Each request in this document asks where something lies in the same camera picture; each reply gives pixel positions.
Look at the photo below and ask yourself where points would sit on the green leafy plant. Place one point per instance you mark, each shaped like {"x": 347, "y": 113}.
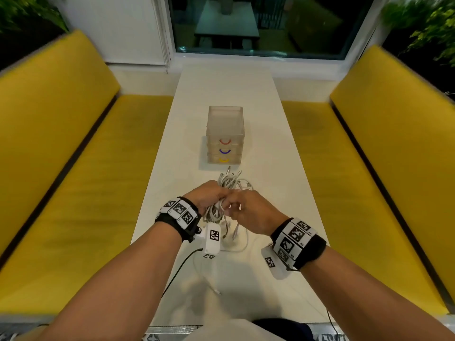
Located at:
{"x": 426, "y": 21}
{"x": 28, "y": 10}

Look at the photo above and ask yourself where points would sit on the black wristband with marker tags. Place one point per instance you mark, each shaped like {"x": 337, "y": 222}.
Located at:
{"x": 177, "y": 216}
{"x": 298, "y": 243}

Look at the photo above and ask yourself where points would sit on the yellow bench seat cushion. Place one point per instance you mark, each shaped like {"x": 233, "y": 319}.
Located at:
{"x": 341, "y": 181}
{"x": 92, "y": 223}

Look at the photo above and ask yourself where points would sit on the person's right hand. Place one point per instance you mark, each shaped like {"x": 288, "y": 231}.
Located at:
{"x": 256, "y": 213}

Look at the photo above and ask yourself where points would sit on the person's white shirt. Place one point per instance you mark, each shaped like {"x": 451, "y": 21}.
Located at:
{"x": 231, "y": 332}

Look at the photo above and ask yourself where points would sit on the dark glass window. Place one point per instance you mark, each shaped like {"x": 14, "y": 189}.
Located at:
{"x": 313, "y": 28}

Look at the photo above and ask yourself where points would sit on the yellow bench backrest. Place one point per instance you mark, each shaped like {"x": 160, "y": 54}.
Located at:
{"x": 46, "y": 131}

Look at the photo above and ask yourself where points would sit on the right yellow bench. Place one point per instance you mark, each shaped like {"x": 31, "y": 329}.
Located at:
{"x": 405, "y": 145}

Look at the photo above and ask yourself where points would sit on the person's left forearm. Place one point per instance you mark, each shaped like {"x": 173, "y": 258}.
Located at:
{"x": 117, "y": 287}

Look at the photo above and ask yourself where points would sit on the person's black trousers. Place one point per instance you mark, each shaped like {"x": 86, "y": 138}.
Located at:
{"x": 288, "y": 330}

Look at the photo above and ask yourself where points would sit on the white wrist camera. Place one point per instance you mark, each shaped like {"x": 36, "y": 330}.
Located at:
{"x": 212, "y": 241}
{"x": 273, "y": 266}

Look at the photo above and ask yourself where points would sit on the clear plastic drawer organizer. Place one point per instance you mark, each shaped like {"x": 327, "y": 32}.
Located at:
{"x": 225, "y": 124}

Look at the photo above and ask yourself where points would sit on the person's right forearm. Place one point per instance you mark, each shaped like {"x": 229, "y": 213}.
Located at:
{"x": 369, "y": 301}

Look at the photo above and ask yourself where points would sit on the person's left hand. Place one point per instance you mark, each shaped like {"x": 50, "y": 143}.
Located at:
{"x": 206, "y": 195}

